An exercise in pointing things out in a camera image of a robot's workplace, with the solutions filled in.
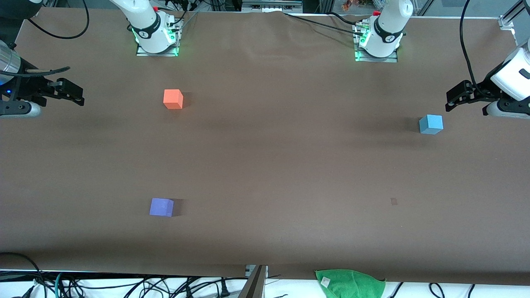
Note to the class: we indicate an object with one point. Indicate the brown paper table cover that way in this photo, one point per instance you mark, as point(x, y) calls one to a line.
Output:
point(290, 186)

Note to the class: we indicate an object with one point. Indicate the green cloth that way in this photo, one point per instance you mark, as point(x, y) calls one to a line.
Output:
point(352, 284)

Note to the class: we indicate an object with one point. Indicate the orange block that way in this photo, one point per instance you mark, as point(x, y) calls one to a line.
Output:
point(173, 99)

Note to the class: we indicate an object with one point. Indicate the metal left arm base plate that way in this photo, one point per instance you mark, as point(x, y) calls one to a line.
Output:
point(393, 56)

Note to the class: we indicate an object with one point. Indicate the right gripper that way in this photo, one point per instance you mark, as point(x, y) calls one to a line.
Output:
point(28, 85)

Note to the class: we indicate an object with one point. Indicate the grey metal post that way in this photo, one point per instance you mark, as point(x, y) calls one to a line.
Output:
point(253, 285)

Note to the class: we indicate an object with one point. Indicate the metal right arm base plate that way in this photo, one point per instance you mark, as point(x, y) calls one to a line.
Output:
point(174, 45)

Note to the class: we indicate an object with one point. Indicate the blue block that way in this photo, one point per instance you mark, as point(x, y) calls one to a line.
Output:
point(430, 124)

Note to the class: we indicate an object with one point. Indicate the purple block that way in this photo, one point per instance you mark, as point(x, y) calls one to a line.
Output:
point(161, 207)

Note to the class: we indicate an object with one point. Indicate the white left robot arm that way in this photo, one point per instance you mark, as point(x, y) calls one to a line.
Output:
point(387, 29)

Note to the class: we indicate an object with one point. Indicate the metal corner bracket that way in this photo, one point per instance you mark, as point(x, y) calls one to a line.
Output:
point(507, 22)

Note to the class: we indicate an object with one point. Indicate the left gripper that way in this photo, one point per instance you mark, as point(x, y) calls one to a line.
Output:
point(483, 90)

